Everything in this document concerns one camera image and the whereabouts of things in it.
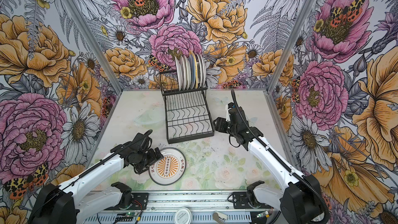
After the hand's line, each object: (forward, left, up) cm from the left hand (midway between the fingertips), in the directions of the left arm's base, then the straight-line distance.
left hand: (156, 166), depth 82 cm
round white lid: (-22, -16, +4) cm, 27 cm away
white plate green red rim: (+38, -23, +31) cm, 54 cm away
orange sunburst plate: (-1, -7, -2) cm, 8 cm away
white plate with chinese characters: (+38, -25, +31) cm, 55 cm away
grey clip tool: (-22, -31, -1) cm, 38 cm away
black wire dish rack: (+35, -15, -1) cm, 38 cm away
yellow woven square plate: (+37, -22, +29) cm, 52 cm away
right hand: (+15, -32, +14) cm, 38 cm away
